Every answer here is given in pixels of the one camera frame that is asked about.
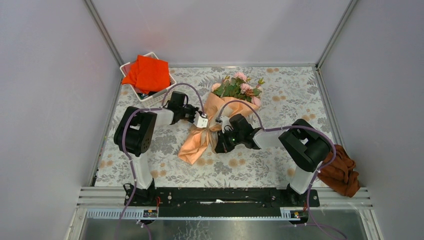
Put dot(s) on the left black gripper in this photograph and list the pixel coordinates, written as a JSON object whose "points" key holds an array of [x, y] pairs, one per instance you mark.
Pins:
{"points": [[193, 109]]}

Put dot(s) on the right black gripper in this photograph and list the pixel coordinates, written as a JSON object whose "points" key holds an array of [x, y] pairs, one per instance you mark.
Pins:
{"points": [[222, 146]]}

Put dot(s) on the beige kraft wrapping paper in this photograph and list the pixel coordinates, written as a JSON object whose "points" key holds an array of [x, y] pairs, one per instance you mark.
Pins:
{"points": [[199, 139]]}

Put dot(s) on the tan ribbon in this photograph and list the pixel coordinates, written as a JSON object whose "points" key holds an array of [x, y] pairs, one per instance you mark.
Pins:
{"points": [[211, 131]]}

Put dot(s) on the pink fake flower bouquet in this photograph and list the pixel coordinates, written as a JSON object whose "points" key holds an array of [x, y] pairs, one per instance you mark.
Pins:
{"points": [[239, 86]]}

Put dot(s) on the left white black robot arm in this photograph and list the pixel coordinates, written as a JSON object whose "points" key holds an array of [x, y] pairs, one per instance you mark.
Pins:
{"points": [[135, 131]]}

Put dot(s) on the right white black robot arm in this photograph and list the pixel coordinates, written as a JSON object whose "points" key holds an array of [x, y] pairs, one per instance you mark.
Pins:
{"points": [[307, 146]]}

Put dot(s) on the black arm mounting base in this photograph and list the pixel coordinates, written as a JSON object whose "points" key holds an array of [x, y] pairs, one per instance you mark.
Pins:
{"points": [[213, 202]]}

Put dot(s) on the orange cloth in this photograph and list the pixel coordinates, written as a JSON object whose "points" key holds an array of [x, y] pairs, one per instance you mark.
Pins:
{"points": [[148, 74]]}

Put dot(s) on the floral patterned table mat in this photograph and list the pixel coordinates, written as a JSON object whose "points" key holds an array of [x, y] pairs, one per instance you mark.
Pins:
{"points": [[289, 93]]}

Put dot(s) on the brown cloth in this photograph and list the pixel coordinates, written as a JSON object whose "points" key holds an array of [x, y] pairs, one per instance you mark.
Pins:
{"points": [[340, 175]]}

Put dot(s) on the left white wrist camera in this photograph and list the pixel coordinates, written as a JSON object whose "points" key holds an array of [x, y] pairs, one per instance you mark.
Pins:
{"points": [[201, 120]]}

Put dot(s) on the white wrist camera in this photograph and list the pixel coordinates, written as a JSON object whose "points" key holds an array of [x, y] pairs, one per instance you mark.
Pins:
{"points": [[224, 121], [201, 120]]}

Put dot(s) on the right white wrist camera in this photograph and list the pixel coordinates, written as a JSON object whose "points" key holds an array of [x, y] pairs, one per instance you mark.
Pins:
{"points": [[224, 121]]}

